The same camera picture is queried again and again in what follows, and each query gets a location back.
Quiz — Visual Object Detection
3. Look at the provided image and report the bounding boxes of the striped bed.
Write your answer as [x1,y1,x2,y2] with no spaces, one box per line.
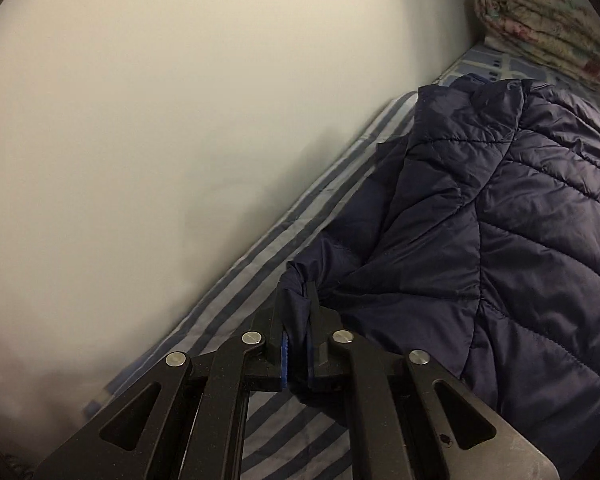
[82,91,426,480]

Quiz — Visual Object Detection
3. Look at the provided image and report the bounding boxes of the folded floral quilt stack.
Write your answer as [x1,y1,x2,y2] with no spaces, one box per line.
[475,0,600,98]

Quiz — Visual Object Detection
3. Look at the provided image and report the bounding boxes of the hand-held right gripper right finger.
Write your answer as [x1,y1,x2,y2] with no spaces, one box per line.
[305,282,563,480]

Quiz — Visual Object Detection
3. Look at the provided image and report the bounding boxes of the navy puffer jacket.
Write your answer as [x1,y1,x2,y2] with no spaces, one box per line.
[283,74,600,441]

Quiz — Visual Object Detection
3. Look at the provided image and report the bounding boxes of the blue checkered blanket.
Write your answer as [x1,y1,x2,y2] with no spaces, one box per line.
[437,42,600,106]

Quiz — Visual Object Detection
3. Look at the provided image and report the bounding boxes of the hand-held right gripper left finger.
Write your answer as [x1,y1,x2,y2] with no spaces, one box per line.
[32,284,291,480]

